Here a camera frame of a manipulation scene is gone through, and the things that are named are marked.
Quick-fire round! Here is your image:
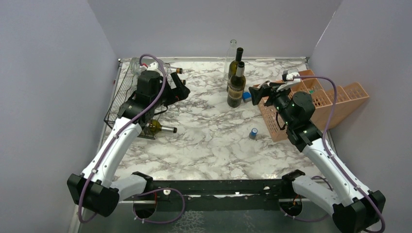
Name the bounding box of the wrist white camera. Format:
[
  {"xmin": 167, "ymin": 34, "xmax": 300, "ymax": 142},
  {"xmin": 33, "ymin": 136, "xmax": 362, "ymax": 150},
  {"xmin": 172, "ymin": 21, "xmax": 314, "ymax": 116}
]
[
  {"xmin": 282, "ymin": 69, "xmax": 301, "ymax": 84},
  {"xmin": 140, "ymin": 62, "xmax": 161, "ymax": 73}
]

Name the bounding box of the dark green wine bottle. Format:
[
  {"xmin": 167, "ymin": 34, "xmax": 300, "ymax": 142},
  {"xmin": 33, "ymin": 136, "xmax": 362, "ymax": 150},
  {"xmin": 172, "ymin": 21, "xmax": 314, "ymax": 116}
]
[{"xmin": 226, "ymin": 47, "xmax": 243, "ymax": 91}]

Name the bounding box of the bottle with brown cap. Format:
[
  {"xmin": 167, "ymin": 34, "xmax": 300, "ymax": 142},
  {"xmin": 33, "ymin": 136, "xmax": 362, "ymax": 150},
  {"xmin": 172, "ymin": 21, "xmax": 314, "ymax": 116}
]
[{"xmin": 171, "ymin": 67, "xmax": 183, "ymax": 74}]

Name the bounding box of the wine bottle silver foil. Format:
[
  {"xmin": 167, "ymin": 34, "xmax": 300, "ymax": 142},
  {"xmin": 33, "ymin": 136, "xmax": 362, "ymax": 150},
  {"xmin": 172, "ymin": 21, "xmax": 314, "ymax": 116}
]
[
  {"xmin": 143, "ymin": 119, "xmax": 177, "ymax": 136},
  {"xmin": 227, "ymin": 61, "xmax": 246, "ymax": 108}
]

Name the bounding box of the pink plastic organizer basket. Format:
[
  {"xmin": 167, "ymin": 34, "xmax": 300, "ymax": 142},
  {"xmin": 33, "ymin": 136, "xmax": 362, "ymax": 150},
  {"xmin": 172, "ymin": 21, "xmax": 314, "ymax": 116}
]
[{"xmin": 257, "ymin": 70, "xmax": 369, "ymax": 142}]

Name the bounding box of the blue small cylinder can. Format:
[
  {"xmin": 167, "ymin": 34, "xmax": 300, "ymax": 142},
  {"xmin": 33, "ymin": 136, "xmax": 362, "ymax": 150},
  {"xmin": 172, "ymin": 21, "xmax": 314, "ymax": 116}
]
[{"xmin": 249, "ymin": 128, "xmax": 258, "ymax": 139}]

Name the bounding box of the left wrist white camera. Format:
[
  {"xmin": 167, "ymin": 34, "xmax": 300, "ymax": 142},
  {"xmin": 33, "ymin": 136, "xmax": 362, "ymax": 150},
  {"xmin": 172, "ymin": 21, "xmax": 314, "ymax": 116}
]
[{"xmin": 140, "ymin": 62, "xmax": 161, "ymax": 73}]

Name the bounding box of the clear bottle in rack top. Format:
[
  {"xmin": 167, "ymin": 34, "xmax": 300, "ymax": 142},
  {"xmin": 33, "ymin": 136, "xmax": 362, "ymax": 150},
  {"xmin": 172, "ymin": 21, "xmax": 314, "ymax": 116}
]
[{"xmin": 129, "ymin": 57, "xmax": 173, "ymax": 77}]

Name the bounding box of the blue rectangular small box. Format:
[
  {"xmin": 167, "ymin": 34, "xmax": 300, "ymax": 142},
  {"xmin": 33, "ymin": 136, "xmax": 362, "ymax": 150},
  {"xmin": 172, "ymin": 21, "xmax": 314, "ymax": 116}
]
[{"xmin": 242, "ymin": 91, "xmax": 252, "ymax": 102}]

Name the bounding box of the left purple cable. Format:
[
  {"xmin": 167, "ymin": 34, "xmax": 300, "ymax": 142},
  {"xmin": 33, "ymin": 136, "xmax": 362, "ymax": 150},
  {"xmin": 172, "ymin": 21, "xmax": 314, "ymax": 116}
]
[{"xmin": 78, "ymin": 54, "xmax": 167, "ymax": 224}]

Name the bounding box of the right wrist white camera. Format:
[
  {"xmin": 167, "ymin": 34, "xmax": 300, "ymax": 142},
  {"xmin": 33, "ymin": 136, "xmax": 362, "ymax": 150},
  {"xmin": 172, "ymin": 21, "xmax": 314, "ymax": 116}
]
[{"xmin": 282, "ymin": 69, "xmax": 301, "ymax": 84}]

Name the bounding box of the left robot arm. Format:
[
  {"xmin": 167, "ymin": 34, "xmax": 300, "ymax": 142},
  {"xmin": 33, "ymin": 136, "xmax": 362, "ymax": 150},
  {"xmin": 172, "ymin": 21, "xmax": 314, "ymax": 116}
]
[{"xmin": 67, "ymin": 70, "xmax": 190, "ymax": 217}]

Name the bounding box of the clear glass bottle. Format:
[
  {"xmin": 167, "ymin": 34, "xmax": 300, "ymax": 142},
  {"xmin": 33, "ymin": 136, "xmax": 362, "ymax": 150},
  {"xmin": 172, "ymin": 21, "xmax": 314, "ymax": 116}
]
[{"xmin": 223, "ymin": 39, "xmax": 237, "ymax": 80}]

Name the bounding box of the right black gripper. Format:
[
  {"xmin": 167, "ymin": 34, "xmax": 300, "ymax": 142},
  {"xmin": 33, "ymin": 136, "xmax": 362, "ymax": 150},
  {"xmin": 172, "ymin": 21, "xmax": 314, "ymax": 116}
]
[{"xmin": 249, "ymin": 82, "xmax": 295, "ymax": 127}]

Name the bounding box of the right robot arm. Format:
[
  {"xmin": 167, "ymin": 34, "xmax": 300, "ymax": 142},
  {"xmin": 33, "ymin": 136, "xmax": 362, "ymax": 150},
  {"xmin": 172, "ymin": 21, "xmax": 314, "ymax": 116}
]
[{"xmin": 249, "ymin": 83, "xmax": 386, "ymax": 233}]

